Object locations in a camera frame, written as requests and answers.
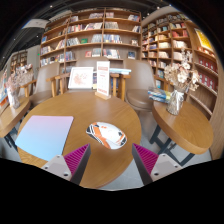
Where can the white framed floral picture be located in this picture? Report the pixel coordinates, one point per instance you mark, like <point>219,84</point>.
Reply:
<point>81,77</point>

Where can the pink blue gradient mouse pad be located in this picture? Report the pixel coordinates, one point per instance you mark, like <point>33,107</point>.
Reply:
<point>43,136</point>

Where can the pink dried flower bouquet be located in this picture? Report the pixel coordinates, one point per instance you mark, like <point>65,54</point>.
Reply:
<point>18,78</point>

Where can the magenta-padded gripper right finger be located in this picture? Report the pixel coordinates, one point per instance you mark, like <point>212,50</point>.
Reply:
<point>150,161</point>

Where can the beige dried flower bouquet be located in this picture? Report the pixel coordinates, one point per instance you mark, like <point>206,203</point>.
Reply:
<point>181,75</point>

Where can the glass vase with ribbon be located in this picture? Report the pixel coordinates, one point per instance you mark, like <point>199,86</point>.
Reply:
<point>175,103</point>

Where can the round wooden side table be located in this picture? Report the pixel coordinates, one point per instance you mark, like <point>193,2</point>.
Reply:
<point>183,130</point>
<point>10,116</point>

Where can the angled wooden bookshelf unit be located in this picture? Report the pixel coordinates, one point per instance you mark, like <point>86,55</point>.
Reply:
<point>173,43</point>

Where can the white orange black computer mouse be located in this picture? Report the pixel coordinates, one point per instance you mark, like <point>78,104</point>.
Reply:
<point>106,135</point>

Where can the small distant wooden bookshelf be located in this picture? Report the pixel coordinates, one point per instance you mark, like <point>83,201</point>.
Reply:
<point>19,60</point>

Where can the brown padded wooden armchair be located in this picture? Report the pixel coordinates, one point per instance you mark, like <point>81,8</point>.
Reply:
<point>46,78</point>
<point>86,62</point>
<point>140,80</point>

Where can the colourful book display stand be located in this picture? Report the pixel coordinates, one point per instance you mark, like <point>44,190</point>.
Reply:
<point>2,90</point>

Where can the stack of colourful books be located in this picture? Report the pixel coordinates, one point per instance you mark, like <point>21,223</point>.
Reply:
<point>159,95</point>

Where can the plain glass vase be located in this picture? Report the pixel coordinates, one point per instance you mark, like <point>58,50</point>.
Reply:
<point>14,100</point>

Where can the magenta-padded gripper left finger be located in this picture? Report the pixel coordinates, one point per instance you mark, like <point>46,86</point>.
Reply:
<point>71,161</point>

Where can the white sign in wooden base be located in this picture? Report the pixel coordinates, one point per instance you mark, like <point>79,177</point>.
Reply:
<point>103,78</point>

